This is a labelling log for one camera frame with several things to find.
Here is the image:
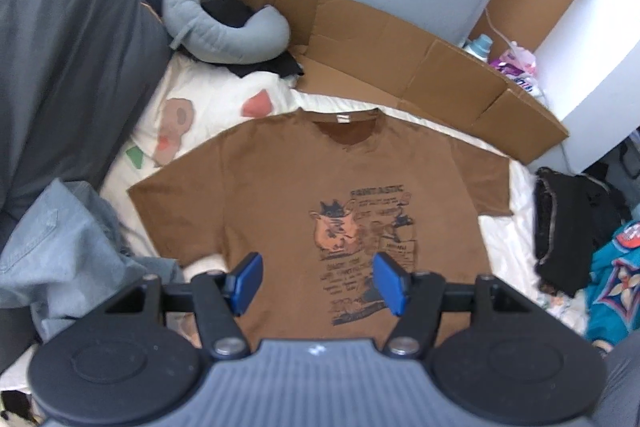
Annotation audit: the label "brown printed t-shirt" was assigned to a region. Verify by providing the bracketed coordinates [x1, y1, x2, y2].
[129, 109, 511, 345]

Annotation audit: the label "grey green garment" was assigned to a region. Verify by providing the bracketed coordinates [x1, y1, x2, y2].
[1, 179, 183, 343]

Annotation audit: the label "cream bear print blanket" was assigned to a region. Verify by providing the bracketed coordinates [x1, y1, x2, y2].
[93, 56, 587, 332]

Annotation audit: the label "black folded garment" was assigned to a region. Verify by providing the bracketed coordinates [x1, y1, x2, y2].
[534, 167, 631, 297]

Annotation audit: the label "teal patterned garment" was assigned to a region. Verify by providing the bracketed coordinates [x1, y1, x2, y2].
[585, 220, 639, 353]

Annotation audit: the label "flattened brown cardboard box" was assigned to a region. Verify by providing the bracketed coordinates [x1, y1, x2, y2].
[243, 0, 568, 164]

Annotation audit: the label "grey neck pillow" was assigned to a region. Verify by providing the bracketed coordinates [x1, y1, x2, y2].
[163, 0, 291, 65]

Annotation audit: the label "purple white detergent bag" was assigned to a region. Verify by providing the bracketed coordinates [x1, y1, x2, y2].
[489, 41, 542, 98]

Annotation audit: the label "black cloth under neck pillow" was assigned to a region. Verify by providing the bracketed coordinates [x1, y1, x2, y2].
[178, 0, 304, 78]

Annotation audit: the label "dark grey pillow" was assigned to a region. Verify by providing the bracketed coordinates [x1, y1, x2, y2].
[1, 0, 171, 236]

